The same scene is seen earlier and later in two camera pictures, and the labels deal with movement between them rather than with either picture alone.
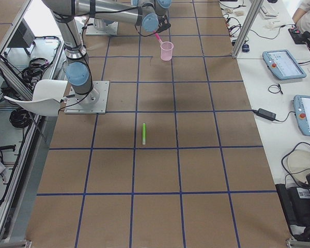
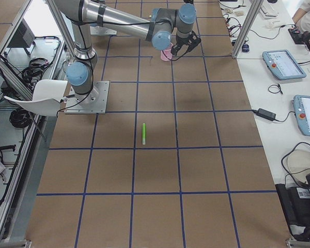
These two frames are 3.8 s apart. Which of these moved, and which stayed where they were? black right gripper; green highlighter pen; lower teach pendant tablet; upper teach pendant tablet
Moved: black right gripper
Stayed: lower teach pendant tablet; upper teach pendant tablet; green highlighter pen
